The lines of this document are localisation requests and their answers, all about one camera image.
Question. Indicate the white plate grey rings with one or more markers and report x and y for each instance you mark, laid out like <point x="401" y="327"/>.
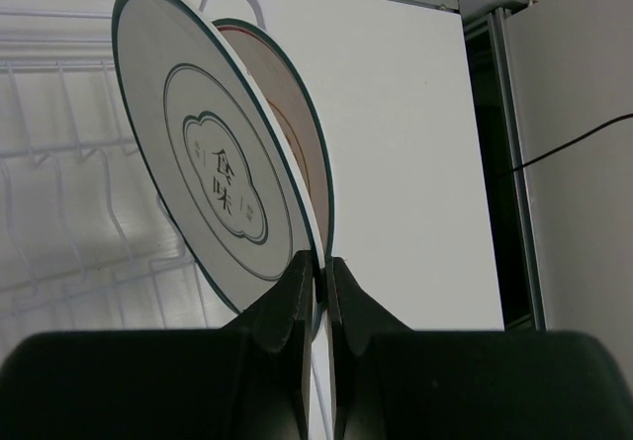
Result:
<point x="203" y="153"/>

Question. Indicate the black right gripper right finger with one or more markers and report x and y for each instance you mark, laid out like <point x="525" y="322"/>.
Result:
<point x="390" y="381"/>

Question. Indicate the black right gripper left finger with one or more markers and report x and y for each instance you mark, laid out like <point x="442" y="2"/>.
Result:
<point x="249" y="379"/>

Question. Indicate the orange sunburst plate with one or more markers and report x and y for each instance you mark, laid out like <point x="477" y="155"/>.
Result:
<point x="291" y="102"/>

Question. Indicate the white wire dish rack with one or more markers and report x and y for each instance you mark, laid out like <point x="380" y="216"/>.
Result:
<point x="85" y="240"/>

